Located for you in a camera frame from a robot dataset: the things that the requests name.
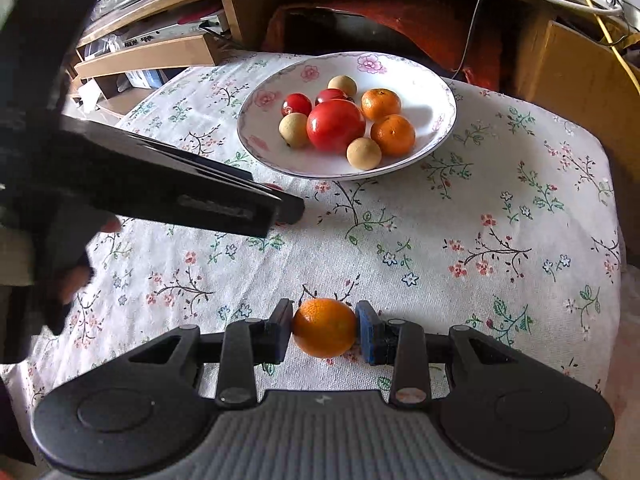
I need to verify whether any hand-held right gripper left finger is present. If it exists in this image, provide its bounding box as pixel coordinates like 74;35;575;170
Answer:
127;299;294;408

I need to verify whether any small orange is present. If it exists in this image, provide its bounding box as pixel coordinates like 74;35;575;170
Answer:
361;88;402;122
370;114;417;157
292;298;358;359

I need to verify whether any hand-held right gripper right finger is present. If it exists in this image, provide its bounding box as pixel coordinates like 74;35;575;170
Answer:
356;301;521;407

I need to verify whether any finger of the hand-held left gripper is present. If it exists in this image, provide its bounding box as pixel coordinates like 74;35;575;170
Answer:
134;134;307;226
59;116;282;239

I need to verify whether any floral tablecloth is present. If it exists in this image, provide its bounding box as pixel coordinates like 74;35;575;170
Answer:
0;52;623;411

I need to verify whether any tan longan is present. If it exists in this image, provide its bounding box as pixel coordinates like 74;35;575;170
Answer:
279;113;310;149
347;137;383;171
328;75;357;97

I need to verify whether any large red tomato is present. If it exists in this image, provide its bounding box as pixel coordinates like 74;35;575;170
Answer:
306;99;367;153

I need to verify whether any silver electronic device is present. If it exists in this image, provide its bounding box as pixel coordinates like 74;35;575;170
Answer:
125;19;222;45

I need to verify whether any wooden pull-out shelf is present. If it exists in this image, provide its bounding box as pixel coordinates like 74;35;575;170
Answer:
74;34;221;81

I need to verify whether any white floral plate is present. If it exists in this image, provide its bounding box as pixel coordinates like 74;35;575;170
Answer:
236;52;457;181

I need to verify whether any brown cardboard box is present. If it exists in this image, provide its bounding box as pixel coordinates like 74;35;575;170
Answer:
515;20;640;126

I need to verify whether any yellow cable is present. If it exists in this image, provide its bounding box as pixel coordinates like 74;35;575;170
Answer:
556;0;640;92

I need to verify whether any person's left hand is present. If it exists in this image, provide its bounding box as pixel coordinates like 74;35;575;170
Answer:
61;212;124;307

